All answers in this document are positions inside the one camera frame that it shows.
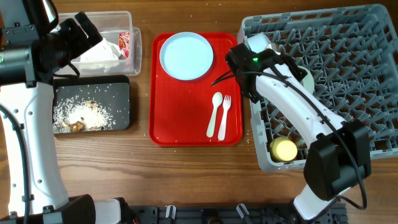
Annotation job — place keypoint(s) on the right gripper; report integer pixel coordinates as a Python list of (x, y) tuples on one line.
[(297, 72)]

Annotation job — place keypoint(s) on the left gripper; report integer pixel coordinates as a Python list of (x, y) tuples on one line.
[(83, 44)]

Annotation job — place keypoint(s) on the white napkin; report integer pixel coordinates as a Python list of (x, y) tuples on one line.
[(103, 51)]

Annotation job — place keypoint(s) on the light blue food bowl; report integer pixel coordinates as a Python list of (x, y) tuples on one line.
[(260, 42)]

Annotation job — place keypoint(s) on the red sauce packet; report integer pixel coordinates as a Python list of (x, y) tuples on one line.
[(124, 40)]

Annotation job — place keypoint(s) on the mint green bowl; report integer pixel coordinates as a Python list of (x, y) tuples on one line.
[(308, 81)]

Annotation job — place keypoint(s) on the white plastic fork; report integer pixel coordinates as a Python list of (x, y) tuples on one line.
[(226, 107)]

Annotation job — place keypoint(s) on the white plastic spoon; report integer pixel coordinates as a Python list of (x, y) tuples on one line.
[(217, 100)]

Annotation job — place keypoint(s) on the yellow plastic cup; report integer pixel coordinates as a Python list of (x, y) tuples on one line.
[(283, 149)]

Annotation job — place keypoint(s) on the light blue plate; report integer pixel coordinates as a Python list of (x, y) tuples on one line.
[(186, 56)]

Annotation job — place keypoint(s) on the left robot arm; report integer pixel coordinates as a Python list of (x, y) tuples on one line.
[(35, 45)]

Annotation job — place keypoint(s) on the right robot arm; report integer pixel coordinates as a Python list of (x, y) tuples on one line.
[(338, 157)]

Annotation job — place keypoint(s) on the grey dishwasher rack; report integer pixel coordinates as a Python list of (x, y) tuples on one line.
[(351, 53)]

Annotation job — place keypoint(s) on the clear plastic bin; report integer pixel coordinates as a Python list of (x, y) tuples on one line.
[(110, 24)]

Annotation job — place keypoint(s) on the black plastic tray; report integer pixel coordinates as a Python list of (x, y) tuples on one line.
[(112, 92)]

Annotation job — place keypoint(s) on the food scraps and rice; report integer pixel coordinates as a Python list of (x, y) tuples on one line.
[(73, 116)]

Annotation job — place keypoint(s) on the red serving tray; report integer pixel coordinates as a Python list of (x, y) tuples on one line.
[(181, 110)]

